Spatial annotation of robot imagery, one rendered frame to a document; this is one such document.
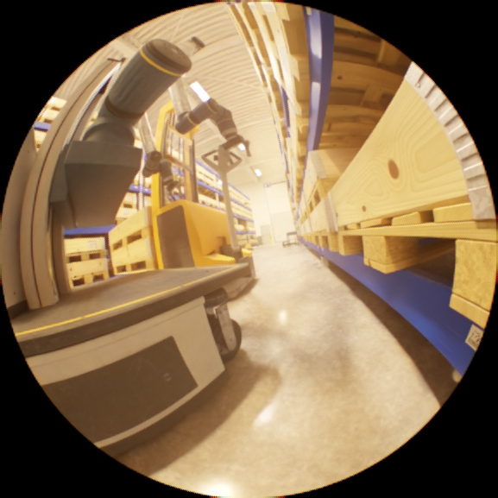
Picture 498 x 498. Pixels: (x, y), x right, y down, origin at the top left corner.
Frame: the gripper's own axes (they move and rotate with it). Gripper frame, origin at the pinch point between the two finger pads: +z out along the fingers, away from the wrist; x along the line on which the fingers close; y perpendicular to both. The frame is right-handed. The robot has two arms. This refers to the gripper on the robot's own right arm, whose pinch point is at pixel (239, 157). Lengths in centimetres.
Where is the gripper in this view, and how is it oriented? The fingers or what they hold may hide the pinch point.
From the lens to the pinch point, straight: 98.2
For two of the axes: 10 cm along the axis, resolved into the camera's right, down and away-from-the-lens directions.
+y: -4.1, 5.2, -7.5
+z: 3.4, 8.5, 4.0
